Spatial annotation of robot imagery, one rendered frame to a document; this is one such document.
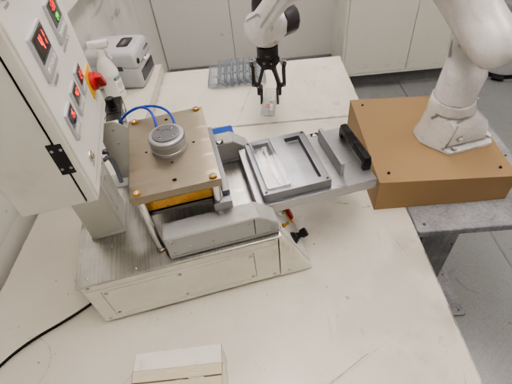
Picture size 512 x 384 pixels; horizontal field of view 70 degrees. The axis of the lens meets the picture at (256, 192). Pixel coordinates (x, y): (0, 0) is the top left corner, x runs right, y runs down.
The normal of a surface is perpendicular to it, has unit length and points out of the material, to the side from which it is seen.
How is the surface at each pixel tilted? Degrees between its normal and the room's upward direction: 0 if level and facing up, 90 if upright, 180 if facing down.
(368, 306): 0
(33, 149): 90
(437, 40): 90
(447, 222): 0
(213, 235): 90
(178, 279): 90
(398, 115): 5
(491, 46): 70
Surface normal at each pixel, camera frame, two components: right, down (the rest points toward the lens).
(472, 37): -0.86, 0.21
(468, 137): 0.29, 0.71
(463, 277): -0.08, -0.69
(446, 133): -0.63, 0.52
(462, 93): -0.27, 0.75
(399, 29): 0.04, 0.72
